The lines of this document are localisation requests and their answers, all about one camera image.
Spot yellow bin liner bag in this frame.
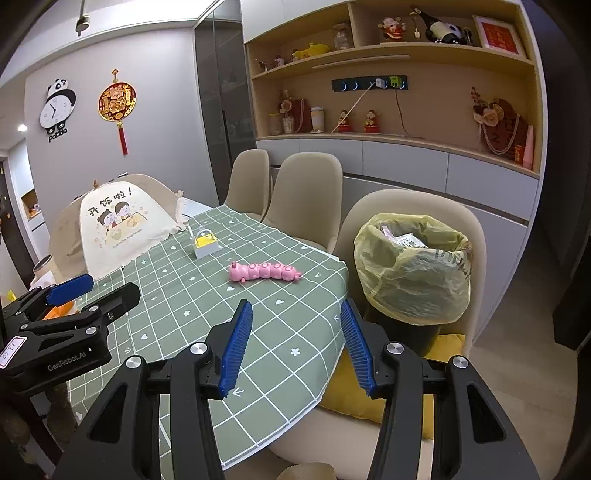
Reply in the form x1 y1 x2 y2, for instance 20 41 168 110
354 212 474 326

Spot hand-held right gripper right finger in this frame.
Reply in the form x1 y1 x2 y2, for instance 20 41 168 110
339 298 541 480

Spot white printed wrapper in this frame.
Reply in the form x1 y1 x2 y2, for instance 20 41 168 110
392 233 431 251

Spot black trash bin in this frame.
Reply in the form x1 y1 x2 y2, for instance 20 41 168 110
365 302 442 361

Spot panda wall clock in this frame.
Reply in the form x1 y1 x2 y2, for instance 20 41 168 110
39 76 77 144

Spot dark red gift bag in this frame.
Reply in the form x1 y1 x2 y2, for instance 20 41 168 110
278 90 308 135

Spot dark glass cabinet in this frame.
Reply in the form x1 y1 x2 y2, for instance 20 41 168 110
194 9 257 209

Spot red framed picture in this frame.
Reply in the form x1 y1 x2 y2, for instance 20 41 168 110
472 15 527 59

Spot white cable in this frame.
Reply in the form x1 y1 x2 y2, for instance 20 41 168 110
330 88 378 128

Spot pink caterpillar toy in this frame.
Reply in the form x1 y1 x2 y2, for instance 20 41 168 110
228 261 304 285

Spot black power strip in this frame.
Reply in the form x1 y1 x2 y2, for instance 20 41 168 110
331 75 410 92

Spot red seated figurine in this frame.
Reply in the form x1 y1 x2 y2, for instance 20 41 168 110
379 16 407 44

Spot beige chair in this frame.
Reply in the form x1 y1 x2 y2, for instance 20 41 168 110
263 152 344 256
224 148 271 217
268 189 488 468

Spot brown gift bag with flower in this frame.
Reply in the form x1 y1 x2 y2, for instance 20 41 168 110
471 87 527 156

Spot glass jar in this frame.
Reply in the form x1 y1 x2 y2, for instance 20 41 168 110
333 23 354 51

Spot yellow seat cushion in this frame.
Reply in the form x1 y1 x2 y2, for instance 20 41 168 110
318 332 466 439

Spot wooden shelf unit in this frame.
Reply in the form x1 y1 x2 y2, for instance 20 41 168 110
242 0 546 179

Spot orange tissue pack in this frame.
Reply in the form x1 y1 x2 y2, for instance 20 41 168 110
28 272 77 321

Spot small white yellow box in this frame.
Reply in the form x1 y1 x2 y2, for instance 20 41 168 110
187 225 223 260

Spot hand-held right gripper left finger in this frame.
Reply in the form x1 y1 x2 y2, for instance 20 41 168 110
58 299 254 480

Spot ceiling spot lamp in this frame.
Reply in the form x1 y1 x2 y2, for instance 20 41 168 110
76 0 92 36

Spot grey sideboard cabinet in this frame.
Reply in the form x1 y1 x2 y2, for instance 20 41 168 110
256 136 541 260

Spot cream mesh food cover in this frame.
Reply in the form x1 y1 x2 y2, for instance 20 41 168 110
48 173 192 280

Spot wine bottle panda holder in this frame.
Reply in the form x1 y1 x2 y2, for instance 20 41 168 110
410 6 474 46

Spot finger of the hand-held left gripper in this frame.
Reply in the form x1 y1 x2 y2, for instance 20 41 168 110
0 273 95 330
18 282 141 344

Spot yellow toy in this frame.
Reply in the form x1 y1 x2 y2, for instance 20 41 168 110
291 41 331 61

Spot green checked tablecloth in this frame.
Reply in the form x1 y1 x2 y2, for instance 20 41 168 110
65 204 349 472

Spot red round wall ornament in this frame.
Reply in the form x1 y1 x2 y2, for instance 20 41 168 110
97 68 138 156

